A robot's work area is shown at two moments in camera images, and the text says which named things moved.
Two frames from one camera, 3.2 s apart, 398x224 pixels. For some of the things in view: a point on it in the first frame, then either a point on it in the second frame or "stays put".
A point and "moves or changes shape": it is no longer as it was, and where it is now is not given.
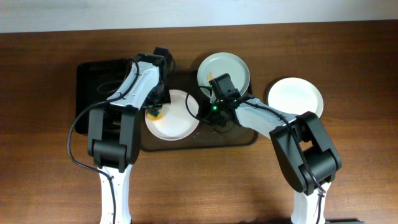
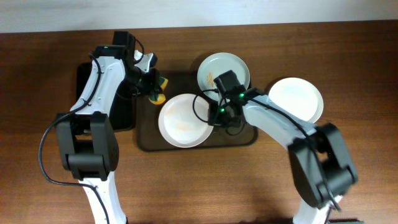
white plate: x=179 y=121 moves or changes shape
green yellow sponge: x=154 y=115 moves or changes shape
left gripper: x=157 y=106 to x=152 y=86
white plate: x=295 y=96 stays put
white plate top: x=220 y=63 stays put
